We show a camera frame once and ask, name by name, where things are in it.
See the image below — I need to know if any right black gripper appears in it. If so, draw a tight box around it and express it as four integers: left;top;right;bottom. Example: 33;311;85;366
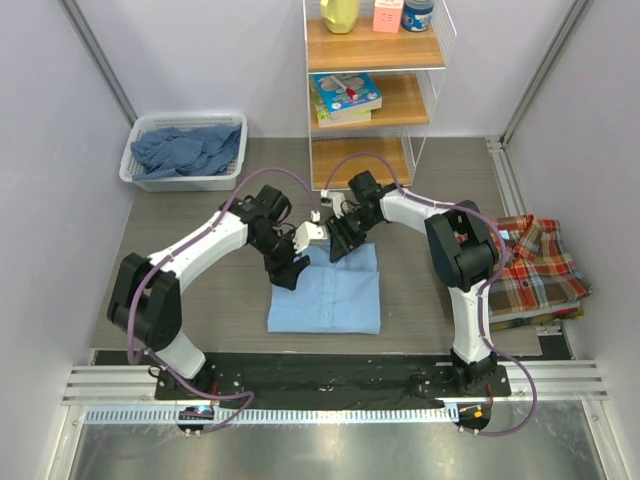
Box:
325;209;379;263

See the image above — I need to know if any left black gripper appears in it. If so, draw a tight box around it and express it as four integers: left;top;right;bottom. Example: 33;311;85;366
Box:
250;228;310;290

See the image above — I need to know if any light blue long sleeve shirt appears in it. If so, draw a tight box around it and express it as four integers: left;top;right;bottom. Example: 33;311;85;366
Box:
267;243;381;335

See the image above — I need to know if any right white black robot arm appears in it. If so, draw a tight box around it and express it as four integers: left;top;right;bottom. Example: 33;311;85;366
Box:
321;171;499;395

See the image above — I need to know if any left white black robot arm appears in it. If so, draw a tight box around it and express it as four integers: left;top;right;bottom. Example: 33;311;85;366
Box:
107;186;310;399

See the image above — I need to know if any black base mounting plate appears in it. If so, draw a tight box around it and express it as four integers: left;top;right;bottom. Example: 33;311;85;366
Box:
94;349;512;406

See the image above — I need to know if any green book underneath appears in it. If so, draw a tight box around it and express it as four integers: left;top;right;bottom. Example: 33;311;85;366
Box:
311;89;371;128

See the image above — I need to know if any red white marker pen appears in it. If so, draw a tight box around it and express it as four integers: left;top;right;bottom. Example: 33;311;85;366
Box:
332;75;359;101

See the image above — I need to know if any dark blue checked shirt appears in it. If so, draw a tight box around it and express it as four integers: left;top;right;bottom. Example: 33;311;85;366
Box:
131;125;241;181

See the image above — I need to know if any white plastic basket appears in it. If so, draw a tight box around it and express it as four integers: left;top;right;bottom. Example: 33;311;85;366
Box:
119;112;248;193

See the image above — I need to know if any red plaid folded shirt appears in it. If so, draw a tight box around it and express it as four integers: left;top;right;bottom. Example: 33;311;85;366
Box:
489;214;591;317

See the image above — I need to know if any yellow bottle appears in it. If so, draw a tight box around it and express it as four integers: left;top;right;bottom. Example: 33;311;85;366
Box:
320;0;360;34

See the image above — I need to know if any pink box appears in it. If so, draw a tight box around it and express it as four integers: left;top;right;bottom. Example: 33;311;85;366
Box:
372;0;404;33

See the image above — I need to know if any blue tin can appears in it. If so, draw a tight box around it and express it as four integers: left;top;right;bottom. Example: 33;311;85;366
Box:
401;0;435;32

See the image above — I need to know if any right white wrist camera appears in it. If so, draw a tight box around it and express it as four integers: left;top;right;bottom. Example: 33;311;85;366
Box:
320;189;349;218

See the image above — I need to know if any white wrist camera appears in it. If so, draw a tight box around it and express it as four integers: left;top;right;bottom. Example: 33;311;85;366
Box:
293;211;329;254
320;189;349;218

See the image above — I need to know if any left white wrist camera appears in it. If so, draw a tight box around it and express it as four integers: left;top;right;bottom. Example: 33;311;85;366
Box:
293;211;329;254

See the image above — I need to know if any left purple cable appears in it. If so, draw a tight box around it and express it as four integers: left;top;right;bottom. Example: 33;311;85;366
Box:
126;167;321;434

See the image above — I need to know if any purple cable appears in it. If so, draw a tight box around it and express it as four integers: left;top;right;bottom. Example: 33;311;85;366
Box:
322;151;540;438
126;167;321;434

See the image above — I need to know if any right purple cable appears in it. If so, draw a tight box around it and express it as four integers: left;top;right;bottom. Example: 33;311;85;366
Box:
322;151;540;438

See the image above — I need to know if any white slotted cable duct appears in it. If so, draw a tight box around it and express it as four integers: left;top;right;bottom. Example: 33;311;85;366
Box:
84;404;459;426

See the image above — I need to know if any white wire wooden shelf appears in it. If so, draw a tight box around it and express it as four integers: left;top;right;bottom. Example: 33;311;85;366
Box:
302;1;457;190

